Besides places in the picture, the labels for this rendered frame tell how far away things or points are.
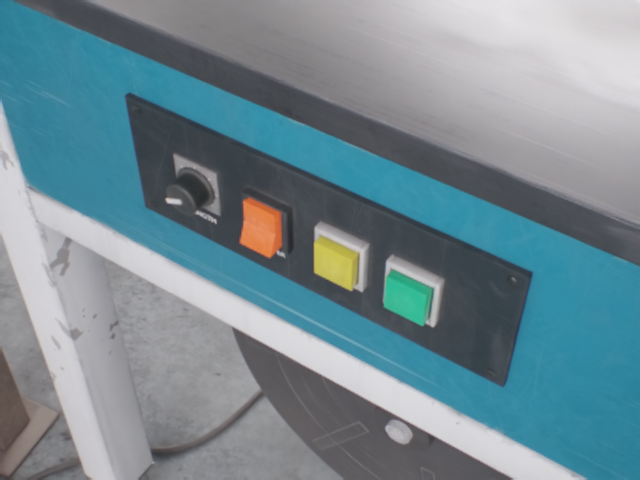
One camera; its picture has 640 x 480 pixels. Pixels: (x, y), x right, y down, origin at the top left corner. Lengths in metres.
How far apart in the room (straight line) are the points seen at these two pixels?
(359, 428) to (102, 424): 0.26
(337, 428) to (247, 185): 0.53
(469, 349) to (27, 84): 0.32
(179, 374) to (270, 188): 0.76
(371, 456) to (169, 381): 0.35
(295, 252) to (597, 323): 0.17
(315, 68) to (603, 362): 0.20
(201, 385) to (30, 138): 0.64
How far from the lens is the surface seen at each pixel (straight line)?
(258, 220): 0.51
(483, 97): 0.45
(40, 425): 1.24
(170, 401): 1.23
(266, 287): 0.58
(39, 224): 0.74
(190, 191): 0.53
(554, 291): 0.45
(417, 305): 0.48
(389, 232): 0.47
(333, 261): 0.49
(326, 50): 0.48
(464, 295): 0.48
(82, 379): 0.89
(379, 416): 0.88
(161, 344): 1.29
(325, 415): 1.00
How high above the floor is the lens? 1.01
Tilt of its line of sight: 46 degrees down
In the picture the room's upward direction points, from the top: straight up
